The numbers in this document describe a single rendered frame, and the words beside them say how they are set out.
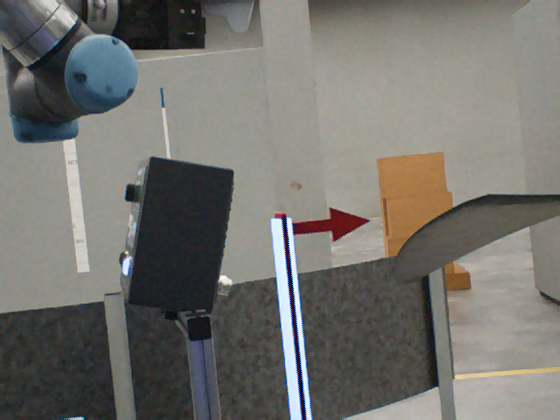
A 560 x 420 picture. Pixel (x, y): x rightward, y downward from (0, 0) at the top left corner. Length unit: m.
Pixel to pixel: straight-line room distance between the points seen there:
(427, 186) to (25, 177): 3.63
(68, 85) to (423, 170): 7.83
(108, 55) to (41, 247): 5.95
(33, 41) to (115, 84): 0.09
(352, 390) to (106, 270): 4.36
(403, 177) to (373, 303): 6.11
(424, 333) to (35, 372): 1.10
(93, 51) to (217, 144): 5.70
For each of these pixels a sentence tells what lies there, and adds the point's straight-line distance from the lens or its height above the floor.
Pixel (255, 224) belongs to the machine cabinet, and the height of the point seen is 0.86.
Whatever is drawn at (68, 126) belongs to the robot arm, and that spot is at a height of 1.29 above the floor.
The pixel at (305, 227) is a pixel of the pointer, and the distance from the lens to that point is 0.67.
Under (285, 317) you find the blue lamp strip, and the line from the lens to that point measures 0.67.
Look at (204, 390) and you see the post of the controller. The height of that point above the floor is 0.96.
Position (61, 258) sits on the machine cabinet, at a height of 0.76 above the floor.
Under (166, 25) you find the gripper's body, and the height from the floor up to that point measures 1.41.
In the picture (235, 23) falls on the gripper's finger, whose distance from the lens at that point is 1.25.
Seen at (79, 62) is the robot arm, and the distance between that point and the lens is 1.00.
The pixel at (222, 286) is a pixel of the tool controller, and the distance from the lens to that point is 1.28.
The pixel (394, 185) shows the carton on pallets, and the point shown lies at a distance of 8.74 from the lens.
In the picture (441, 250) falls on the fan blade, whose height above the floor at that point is 1.15.
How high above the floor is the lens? 1.22
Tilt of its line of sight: 3 degrees down
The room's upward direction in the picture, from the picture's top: 6 degrees counter-clockwise
